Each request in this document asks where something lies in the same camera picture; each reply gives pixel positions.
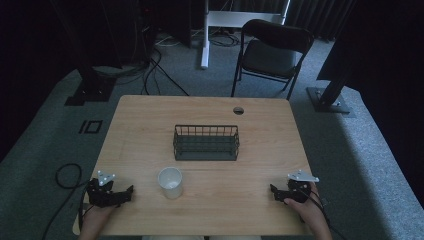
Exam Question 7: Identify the black cable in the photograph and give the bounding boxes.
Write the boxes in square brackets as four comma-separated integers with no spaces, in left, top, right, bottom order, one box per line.
[299,188,349,240]
[41,162,90,240]

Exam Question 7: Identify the person's right hand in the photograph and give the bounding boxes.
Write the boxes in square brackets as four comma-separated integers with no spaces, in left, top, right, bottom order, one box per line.
[283,181,326,234]

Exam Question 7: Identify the black metal stand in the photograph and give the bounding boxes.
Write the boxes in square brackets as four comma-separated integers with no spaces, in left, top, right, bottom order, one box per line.
[64,0,118,107]
[306,63,357,118]

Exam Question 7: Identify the white cup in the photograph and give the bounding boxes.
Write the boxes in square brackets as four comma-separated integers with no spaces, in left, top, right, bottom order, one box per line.
[157,166,184,201]

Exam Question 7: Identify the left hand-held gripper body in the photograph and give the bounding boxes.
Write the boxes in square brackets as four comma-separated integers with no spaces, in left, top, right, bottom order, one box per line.
[86,170,125,209]

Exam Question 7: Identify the black folding chair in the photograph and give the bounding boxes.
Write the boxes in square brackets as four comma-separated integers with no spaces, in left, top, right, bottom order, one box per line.
[230,18,315,102]

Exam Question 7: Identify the black wire basket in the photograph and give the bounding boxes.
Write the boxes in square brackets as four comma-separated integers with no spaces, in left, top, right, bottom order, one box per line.
[172,124,241,162]

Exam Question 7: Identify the bundle of floor cables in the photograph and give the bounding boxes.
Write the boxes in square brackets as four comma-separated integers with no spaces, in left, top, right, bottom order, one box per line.
[113,29,241,98]

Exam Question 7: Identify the person's left hand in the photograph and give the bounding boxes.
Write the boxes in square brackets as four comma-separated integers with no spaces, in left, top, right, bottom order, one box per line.
[78,203,120,240]

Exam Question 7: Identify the white desk frame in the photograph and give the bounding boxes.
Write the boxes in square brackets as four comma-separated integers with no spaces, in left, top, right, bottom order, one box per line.
[200,0,292,71]

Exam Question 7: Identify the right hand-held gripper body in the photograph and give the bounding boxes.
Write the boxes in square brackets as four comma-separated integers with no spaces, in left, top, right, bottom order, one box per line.
[281,169,320,204]

